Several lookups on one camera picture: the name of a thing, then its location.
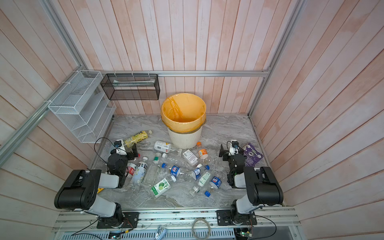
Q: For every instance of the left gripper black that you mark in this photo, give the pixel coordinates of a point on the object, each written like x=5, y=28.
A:
x=132, y=151

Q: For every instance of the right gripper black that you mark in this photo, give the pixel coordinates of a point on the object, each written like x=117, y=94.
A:
x=224, y=152

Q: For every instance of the white cap tall bottle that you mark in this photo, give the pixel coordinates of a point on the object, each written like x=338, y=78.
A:
x=139, y=174

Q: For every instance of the orange cap small bottle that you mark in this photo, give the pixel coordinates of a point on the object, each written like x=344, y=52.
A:
x=203, y=154

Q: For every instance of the yellow label plastic bottle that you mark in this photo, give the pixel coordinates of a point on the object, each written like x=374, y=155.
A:
x=137, y=138

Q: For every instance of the green cap clear bottle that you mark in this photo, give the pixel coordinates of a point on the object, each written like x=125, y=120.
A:
x=152, y=170

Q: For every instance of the pepsi label bottle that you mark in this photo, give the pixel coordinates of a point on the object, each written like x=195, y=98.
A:
x=213, y=185

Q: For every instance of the green text bottle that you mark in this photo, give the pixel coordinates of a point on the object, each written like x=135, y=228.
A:
x=203, y=180

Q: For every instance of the square white label bottle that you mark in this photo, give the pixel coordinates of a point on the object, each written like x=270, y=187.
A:
x=191, y=159

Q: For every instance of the green lime label bottle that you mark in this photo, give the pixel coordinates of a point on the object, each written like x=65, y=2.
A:
x=163, y=185

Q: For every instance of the blue label crushed bottle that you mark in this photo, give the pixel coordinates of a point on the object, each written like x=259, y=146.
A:
x=174, y=170

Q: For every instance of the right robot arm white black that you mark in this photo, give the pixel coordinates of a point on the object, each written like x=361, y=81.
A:
x=260, y=183

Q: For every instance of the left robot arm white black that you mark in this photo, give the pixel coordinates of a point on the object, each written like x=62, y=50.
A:
x=80, y=192

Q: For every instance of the cream waste bin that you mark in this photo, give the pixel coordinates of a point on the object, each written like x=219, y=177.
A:
x=185, y=140

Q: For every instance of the yellow bin liner bag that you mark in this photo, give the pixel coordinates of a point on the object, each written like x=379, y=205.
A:
x=183, y=113

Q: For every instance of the red label water bottle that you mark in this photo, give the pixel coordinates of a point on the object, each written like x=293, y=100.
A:
x=131, y=167

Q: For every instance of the purple framed card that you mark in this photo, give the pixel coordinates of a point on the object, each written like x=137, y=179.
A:
x=253, y=156

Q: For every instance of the white label clear bottle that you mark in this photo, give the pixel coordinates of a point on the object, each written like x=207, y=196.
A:
x=166, y=148

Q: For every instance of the blue cap crushed bottle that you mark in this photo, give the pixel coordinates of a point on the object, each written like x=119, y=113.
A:
x=196, y=173

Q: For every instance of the clear bottle white cap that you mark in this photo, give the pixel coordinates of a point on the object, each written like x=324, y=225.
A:
x=175, y=160

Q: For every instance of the black mesh basket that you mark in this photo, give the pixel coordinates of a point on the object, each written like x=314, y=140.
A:
x=128, y=87

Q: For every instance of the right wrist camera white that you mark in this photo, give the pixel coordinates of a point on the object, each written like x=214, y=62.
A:
x=234, y=148

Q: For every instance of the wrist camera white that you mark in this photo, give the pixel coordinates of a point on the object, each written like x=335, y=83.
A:
x=234, y=148
x=119, y=148

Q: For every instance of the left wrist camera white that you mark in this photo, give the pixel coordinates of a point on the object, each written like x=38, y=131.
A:
x=119, y=148

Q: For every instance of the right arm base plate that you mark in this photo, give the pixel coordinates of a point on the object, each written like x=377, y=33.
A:
x=232, y=218

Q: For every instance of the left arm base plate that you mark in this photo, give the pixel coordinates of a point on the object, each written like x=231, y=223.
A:
x=124, y=220

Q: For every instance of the white wire mesh shelf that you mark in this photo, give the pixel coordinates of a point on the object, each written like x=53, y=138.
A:
x=82, y=108

